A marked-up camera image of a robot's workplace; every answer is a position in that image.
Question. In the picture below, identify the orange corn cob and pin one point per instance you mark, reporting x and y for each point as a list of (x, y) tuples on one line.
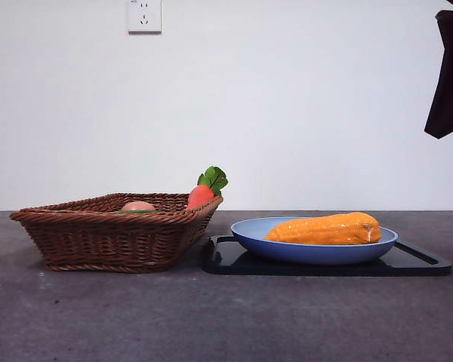
[(324, 231)]

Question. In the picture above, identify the blue round plate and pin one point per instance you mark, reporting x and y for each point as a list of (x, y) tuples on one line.
[(306, 253)]

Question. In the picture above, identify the brown wicker basket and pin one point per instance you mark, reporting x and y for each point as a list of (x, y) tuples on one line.
[(105, 241)]

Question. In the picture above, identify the black rectangular tray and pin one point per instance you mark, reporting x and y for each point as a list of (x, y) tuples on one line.
[(324, 269)]

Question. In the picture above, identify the toy carrot with green leaves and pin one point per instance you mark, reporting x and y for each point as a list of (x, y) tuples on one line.
[(199, 195)]

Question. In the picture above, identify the pink peach toy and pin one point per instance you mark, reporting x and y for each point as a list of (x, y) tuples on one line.
[(137, 206)]

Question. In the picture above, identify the green vegetable toy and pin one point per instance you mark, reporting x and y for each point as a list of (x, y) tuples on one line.
[(136, 211)]

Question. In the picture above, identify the white wall socket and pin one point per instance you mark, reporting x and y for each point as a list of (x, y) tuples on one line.
[(144, 17)]

